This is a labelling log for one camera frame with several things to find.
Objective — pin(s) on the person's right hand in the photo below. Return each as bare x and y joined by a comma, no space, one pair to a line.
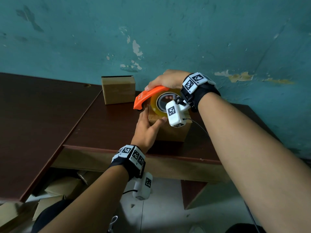
170,80

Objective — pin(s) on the person's left hand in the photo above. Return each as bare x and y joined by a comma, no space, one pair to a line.
145,135

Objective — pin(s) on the large brown cardboard box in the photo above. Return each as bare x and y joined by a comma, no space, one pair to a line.
170,133

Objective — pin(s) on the orange tape dispenser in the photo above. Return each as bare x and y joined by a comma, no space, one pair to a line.
145,94

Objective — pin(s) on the yellowish clear tape roll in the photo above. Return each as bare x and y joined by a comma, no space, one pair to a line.
155,107

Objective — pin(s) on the cardboard box with dark edge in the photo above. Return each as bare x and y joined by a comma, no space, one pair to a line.
119,92

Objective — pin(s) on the person's right forearm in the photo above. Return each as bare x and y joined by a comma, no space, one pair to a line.
255,162

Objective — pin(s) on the person's left forearm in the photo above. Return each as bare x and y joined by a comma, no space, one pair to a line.
90,203

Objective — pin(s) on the dark brown wooden table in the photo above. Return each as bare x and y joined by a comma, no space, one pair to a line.
109,128

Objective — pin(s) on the dark brown wooden desk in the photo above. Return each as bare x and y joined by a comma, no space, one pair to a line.
36,131

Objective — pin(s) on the black trousers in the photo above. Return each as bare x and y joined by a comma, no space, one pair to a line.
48,215

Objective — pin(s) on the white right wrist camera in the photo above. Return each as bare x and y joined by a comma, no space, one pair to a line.
175,116

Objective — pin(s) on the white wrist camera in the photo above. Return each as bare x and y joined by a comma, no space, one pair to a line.
142,189
175,116

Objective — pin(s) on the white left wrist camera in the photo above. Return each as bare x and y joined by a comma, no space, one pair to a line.
142,189

